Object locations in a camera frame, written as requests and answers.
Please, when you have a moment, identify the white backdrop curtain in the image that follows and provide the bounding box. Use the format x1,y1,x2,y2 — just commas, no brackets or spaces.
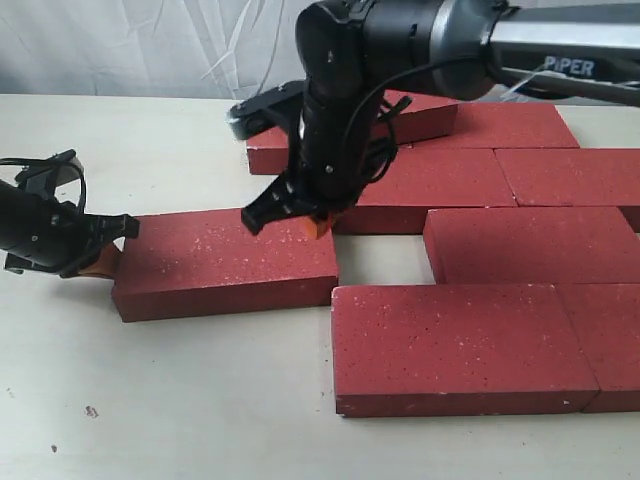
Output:
0,0,640,106

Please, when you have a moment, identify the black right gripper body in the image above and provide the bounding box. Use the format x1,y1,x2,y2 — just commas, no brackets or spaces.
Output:
241,1,383,234

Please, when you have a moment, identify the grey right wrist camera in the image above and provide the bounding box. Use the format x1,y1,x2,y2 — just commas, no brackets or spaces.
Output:
227,80,305,140

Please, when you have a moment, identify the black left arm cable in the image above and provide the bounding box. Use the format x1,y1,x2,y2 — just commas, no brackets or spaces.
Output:
0,157,90,216

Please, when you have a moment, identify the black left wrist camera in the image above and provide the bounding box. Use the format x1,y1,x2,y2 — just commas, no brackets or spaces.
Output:
15,149,86,193

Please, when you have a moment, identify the red brick top back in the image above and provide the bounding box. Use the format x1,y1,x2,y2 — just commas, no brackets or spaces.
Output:
384,90,458,146

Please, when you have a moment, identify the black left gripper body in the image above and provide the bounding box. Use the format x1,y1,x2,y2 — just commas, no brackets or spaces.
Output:
1,182,139,278

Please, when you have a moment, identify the red brick front large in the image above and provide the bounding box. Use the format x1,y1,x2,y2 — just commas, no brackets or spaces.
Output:
331,284,599,418

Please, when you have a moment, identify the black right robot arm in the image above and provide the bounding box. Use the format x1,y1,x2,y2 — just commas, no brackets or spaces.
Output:
228,1,639,236

